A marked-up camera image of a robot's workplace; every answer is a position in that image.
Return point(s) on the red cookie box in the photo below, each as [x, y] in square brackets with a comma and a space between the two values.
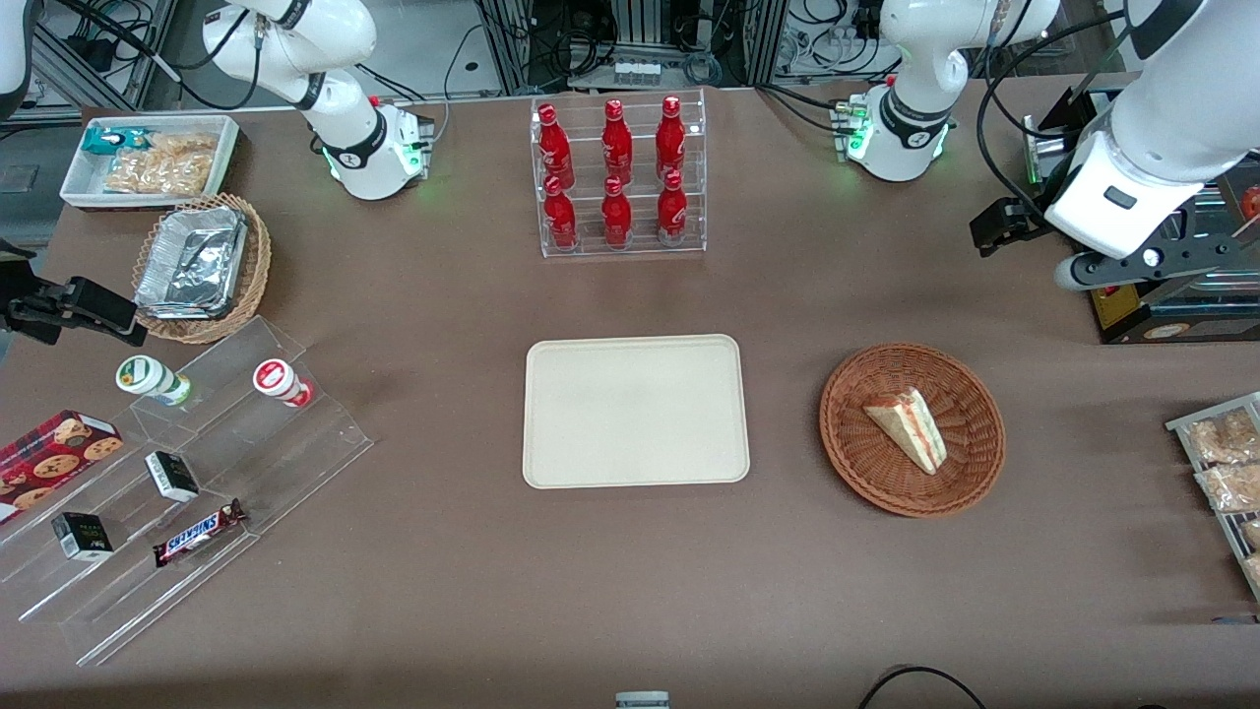
[49, 458]

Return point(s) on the small grey device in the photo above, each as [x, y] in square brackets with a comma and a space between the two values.
[642, 700]

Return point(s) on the red cola bottle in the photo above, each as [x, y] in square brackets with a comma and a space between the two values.
[617, 143]
[670, 138]
[672, 210]
[616, 215]
[560, 217]
[554, 148]

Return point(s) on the small black box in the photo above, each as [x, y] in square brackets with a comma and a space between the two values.
[172, 476]
[82, 537]

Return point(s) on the red lidded yogurt cup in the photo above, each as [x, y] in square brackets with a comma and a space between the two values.
[279, 380]

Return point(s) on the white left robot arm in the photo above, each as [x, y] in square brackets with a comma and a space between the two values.
[915, 49]

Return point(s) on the clear acrylic stepped stand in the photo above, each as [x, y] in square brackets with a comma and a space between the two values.
[295, 463]

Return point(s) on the teal snack packet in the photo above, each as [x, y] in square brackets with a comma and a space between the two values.
[108, 140]

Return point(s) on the clear bag of crackers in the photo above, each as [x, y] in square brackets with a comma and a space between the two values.
[148, 175]
[187, 146]

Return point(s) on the white rectangular snack bin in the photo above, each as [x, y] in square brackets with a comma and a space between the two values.
[84, 187]

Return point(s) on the green lidded yogurt cup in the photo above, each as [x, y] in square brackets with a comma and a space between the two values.
[148, 377]

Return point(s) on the clear acrylic bottle rack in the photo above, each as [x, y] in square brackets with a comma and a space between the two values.
[689, 236]

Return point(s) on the triangular sandwich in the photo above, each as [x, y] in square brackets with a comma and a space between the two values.
[911, 431]

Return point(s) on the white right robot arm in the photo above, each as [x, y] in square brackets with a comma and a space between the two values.
[345, 118]

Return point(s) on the stack of foil containers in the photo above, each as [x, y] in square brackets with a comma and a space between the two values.
[192, 261]

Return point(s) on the black hot food display case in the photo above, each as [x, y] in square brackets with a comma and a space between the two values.
[1171, 317]

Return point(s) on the round red food item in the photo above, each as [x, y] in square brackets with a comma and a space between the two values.
[1252, 202]

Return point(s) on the empty round wicker basket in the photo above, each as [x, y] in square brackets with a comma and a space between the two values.
[866, 473]

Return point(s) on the clear wrapped pastry bag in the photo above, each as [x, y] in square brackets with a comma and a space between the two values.
[1254, 571]
[1221, 438]
[1252, 534]
[1230, 487]

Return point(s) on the beige plastic tray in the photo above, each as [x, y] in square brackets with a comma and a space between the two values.
[635, 414]

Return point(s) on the wicker basket with foil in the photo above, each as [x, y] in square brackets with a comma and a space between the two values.
[258, 266]

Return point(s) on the white power strip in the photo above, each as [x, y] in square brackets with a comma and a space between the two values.
[637, 71]

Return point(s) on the Snickers chocolate bar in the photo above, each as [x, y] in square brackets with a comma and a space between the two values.
[197, 534]

